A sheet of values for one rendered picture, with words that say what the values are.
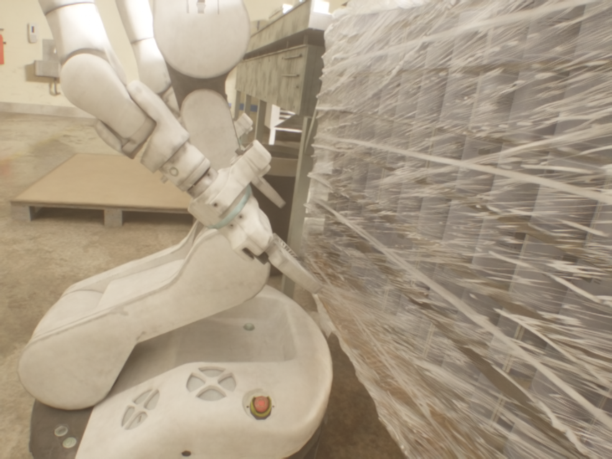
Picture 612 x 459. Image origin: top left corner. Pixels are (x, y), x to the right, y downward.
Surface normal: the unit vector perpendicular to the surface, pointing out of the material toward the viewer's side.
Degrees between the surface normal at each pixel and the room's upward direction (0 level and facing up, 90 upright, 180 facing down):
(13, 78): 90
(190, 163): 69
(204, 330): 0
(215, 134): 90
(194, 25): 91
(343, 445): 0
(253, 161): 90
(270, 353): 0
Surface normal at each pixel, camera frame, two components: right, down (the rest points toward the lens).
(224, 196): 0.52, -0.04
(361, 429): 0.14, -0.93
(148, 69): 0.14, 0.21
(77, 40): 0.19, 0.43
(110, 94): 0.41, 0.37
